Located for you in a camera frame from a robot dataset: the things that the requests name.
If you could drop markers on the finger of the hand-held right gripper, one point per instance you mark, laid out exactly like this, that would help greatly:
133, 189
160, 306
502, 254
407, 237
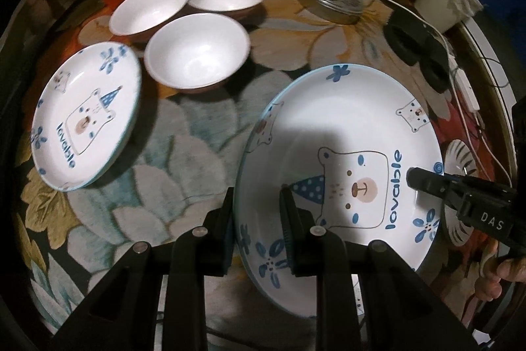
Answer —
423, 180

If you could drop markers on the white power strip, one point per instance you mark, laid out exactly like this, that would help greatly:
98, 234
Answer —
466, 85

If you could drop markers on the floral rug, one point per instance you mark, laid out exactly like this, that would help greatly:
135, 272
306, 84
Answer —
185, 153

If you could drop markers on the white bucket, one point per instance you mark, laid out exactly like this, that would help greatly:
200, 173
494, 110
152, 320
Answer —
444, 3

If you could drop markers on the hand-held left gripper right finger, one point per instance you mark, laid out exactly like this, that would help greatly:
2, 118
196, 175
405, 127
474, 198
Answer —
287, 227

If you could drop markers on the black slipper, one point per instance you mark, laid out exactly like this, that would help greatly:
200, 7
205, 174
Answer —
435, 73
411, 38

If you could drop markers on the small bear print plate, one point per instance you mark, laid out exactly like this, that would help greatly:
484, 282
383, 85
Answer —
78, 137

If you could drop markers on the large bear print plate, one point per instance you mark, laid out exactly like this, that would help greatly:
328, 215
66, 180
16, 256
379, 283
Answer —
349, 120

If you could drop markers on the person's right hand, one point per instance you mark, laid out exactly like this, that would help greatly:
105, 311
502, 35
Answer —
509, 273

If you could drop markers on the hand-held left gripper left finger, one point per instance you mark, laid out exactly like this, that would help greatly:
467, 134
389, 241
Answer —
227, 227

